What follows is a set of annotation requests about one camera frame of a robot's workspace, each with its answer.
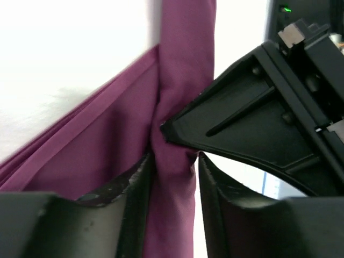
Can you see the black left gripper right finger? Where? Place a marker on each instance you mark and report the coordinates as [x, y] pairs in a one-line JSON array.
[[240, 222]]

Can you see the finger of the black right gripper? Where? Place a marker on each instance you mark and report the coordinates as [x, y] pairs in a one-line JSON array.
[[250, 114]]

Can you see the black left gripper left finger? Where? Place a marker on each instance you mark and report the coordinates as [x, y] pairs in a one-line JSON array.
[[107, 222]]

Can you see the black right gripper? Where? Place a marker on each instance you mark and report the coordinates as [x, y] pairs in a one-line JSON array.
[[300, 46]]

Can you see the purple cloth napkin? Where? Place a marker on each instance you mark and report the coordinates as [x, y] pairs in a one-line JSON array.
[[110, 131]]

